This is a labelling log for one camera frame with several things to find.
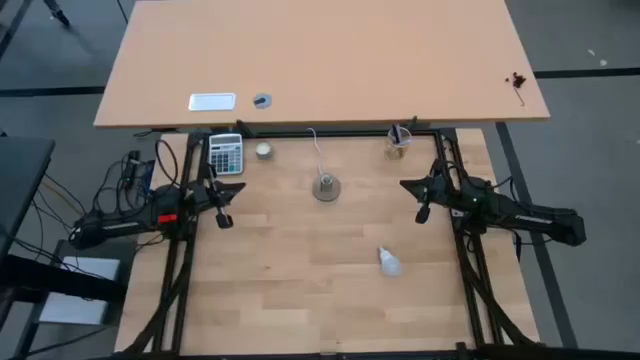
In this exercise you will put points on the small patterned candle jar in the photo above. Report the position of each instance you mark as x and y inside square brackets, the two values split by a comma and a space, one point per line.
[264, 151]

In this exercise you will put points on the black desk foot beam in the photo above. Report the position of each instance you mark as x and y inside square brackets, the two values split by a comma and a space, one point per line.
[50, 280]

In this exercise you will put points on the grey desk calculator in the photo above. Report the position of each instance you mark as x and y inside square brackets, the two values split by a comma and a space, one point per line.
[226, 155]

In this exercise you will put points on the dark pen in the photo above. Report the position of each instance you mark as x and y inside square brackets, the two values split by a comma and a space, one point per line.
[396, 134]

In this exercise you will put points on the black electronics box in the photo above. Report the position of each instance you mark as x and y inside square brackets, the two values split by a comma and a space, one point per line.
[132, 167]

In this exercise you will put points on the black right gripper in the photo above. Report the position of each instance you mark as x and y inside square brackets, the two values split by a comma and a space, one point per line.
[435, 192]

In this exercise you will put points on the white rectangular desk plate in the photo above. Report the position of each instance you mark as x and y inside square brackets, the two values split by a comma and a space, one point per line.
[212, 102]

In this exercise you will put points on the grey metal frame bracket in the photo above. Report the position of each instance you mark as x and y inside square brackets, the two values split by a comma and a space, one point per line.
[457, 212]

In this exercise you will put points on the white flat box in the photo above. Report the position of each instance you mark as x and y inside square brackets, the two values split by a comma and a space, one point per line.
[75, 310]

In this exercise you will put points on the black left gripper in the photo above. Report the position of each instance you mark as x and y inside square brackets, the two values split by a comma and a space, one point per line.
[210, 196]

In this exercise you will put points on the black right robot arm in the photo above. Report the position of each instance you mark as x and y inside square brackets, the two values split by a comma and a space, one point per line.
[530, 216]

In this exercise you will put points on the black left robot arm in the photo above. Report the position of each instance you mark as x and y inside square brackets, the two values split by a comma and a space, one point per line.
[115, 227]

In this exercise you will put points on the black stand leg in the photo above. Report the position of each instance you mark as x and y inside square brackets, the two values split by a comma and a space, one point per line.
[60, 17]

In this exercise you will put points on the dark dried plant debris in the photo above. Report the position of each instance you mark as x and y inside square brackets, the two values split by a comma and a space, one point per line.
[517, 80]

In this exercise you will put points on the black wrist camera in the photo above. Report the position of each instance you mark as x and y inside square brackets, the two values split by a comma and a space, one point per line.
[200, 194]
[446, 192]

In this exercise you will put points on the black aluminium table frame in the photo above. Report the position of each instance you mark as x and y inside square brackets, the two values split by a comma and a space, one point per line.
[350, 134]

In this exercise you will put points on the black desk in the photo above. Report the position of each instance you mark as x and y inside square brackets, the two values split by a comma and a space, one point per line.
[20, 170]

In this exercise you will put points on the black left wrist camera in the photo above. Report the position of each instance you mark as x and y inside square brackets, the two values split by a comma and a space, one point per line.
[200, 194]

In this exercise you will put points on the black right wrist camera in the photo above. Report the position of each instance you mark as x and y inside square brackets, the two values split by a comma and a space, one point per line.
[446, 192]

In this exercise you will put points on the brushed metal lamp socket base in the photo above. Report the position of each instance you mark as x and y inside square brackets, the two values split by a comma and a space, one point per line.
[326, 189]

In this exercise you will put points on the black frame clamp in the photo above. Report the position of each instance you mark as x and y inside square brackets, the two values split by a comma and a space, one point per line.
[244, 127]
[412, 123]

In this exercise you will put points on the light wood desk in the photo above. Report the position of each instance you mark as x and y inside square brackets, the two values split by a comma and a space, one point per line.
[325, 60]

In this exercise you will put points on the white lightbulb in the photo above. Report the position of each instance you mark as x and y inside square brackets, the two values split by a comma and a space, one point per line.
[390, 262]

